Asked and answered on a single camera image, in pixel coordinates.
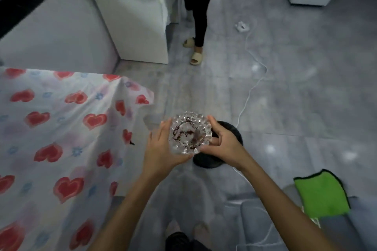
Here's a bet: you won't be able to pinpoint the person's right hand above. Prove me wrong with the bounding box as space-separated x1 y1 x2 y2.
200 115 251 171

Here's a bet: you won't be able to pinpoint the person's left hand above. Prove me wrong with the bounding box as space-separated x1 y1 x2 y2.
142 118 195 180

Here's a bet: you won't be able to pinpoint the clear glass ashtray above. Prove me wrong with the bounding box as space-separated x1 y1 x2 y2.
168 111 213 155

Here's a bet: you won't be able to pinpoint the person's left forearm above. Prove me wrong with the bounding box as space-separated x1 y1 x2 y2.
88 168 167 251

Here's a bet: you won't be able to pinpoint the person's right forearm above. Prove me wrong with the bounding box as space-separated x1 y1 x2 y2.
236 154 339 251

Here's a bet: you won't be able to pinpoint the black round waste bin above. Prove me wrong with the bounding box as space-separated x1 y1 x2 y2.
193 120 244 169

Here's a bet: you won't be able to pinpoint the white power strip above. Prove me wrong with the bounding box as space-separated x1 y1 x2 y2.
234 20 250 33

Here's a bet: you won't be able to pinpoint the white low cabinet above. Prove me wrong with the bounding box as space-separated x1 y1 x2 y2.
87 0 169 65

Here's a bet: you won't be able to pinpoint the person's black shorts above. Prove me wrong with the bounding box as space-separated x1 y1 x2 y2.
165 231 212 251

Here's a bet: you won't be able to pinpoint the heart print tablecloth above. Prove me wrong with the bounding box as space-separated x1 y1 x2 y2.
0 67 155 251

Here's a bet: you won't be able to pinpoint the green microfibre cloth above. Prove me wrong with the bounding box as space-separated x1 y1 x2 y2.
293 169 351 219

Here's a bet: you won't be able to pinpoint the grey upholstered seat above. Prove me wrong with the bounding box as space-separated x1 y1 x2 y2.
239 195 377 251

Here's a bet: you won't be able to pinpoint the white power cable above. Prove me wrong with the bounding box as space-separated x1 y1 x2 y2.
232 27 268 173

